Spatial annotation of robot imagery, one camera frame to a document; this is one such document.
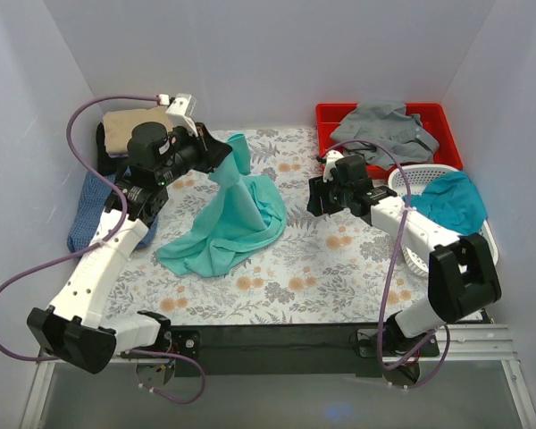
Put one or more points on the folded black garment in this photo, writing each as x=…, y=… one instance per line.
x=105, y=165

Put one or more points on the folded beige shirt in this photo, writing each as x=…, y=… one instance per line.
x=119, y=126

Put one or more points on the grey polo shirt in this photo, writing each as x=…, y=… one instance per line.
x=385, y=133

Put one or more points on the aluminium frame rail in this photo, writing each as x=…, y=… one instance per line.
x=278, y=376

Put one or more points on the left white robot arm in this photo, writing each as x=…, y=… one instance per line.
x=98, y=277

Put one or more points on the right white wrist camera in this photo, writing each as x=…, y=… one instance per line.
x=328, y=161

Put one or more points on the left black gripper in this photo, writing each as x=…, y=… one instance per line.
x=210, y=149

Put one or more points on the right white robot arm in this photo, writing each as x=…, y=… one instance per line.
x=462, y=278

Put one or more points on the blue checkered shirt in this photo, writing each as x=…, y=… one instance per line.
x=91, y=205

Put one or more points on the mint green t shirt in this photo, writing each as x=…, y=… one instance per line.
x=246, y=215

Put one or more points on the white plastic basket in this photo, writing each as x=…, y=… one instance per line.
x=419, y=177

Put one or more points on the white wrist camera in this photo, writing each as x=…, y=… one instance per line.
x=328, y=161
x=179, y=109

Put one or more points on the teal blue t shirt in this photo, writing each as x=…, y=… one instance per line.
x=453, y=202

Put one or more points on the red plastic tray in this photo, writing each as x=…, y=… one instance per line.
x=329, y=115

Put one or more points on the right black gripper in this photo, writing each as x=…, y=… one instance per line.
x=319, y=197

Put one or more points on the floral patterned table mat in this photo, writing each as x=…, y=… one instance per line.
x=321, y=269

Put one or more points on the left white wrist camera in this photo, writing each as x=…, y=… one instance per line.
x=179, y=109

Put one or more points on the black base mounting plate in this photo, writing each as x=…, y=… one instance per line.
x=276, y=349

